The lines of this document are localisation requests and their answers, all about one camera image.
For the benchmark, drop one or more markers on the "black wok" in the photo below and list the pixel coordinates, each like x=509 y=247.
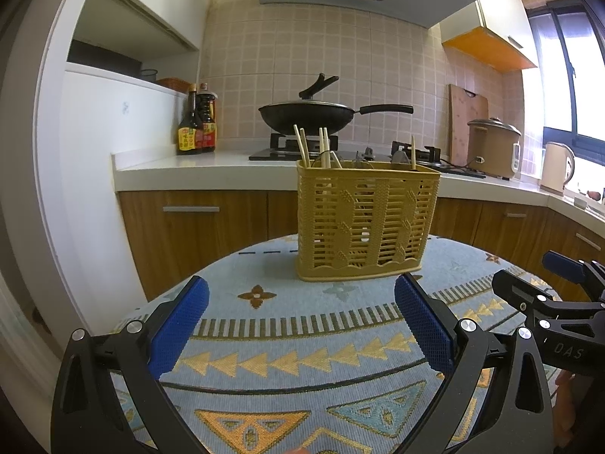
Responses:
x=307 y=116

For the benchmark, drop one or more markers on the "blue patterned tablecloth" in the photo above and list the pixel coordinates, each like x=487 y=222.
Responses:
x=302 y=317

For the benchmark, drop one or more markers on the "cream electric kettle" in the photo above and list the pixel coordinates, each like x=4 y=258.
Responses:
x=555 y=170

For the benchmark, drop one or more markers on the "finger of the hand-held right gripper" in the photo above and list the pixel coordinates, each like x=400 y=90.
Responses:
x=565 y=267
x=513 y=288

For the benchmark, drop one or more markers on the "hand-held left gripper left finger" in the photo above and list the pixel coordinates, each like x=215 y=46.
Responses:
x=182 y=326

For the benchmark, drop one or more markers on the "orange wall cabinet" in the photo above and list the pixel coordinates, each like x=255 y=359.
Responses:
x=496 y=49

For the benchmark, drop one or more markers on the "wooden cutting board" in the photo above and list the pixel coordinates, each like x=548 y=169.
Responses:
x=465 y=113

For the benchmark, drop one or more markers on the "wooden chopstick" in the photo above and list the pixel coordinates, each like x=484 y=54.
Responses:
x=322 y=146
x=327 y=147
x=414 y=151
x=336 y=161
x=299 y=144
x=305 y=147

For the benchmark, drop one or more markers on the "brown wicker basket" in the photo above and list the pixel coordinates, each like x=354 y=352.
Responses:
x=175 y=84

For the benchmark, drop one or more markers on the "slim dark soy sauce bottle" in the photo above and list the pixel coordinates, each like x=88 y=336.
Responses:
x=188 y=137

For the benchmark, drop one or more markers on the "yellow plastic utensil basket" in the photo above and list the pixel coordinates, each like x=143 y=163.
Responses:
x=331 y=227

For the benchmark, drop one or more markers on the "brown rice cooker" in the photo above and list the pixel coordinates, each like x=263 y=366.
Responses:
x=491 y=151

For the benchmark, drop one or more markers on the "large red label sauce bottle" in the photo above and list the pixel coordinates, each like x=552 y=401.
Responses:
x=209 y=135

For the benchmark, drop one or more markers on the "dark framed window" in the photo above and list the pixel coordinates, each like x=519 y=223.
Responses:
x=569 y=56

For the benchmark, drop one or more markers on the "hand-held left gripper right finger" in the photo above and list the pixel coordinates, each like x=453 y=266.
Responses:
x=425 y=328

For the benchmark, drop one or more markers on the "black glass gas stove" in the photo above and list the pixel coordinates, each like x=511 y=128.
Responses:
x=269 y=155

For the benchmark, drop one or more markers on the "person's right hand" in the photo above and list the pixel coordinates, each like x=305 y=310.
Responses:
x=566 y=411

